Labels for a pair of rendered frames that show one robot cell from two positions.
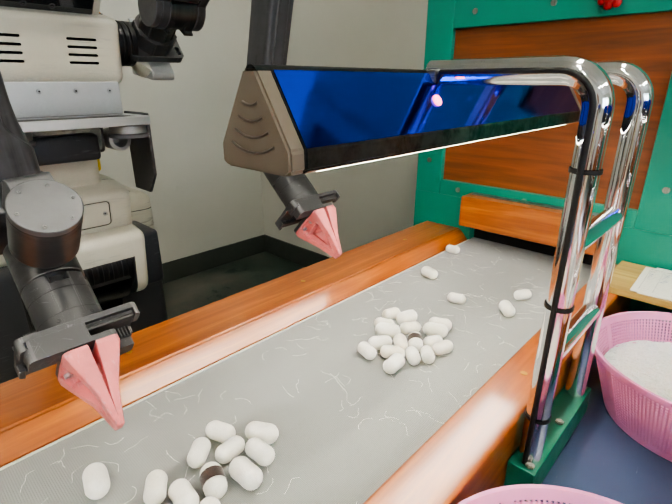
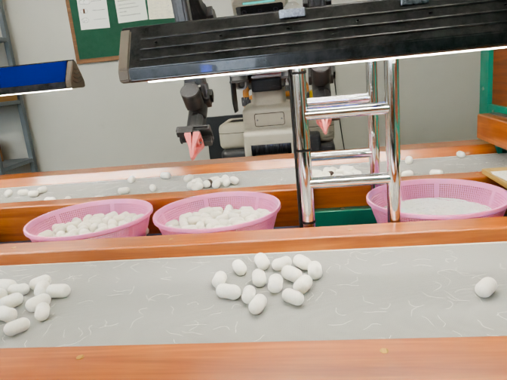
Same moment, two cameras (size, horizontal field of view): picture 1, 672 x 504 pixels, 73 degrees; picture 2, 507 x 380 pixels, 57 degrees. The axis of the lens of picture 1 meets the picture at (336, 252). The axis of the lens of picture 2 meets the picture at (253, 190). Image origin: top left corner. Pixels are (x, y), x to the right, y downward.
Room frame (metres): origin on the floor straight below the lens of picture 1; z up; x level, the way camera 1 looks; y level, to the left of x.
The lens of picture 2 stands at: (-0.32, -0.98, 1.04)
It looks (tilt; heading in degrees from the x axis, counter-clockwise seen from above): 14 degrees down; 54
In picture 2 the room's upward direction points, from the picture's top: 6 degrees counter-clockwise
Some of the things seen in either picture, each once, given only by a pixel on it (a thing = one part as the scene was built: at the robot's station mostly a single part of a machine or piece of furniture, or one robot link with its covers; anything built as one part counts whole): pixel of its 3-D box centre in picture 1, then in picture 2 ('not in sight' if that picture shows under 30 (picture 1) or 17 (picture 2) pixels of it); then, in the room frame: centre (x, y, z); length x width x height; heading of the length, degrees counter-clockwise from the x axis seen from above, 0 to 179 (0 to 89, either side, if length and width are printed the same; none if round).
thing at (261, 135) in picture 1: (466, 104); not in sight; (0.56, -0.15, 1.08); 0.62 x 0.08 x 0.07; 137
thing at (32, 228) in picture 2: not in sight; (93, 236); (-0.04, 0.02, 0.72); 0.27 x 0.27 x 0.10
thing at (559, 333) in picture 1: (510, 263); (336, 124); (0.50, -0.21, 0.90); 0.20 x 0.19 x 0.45; 137
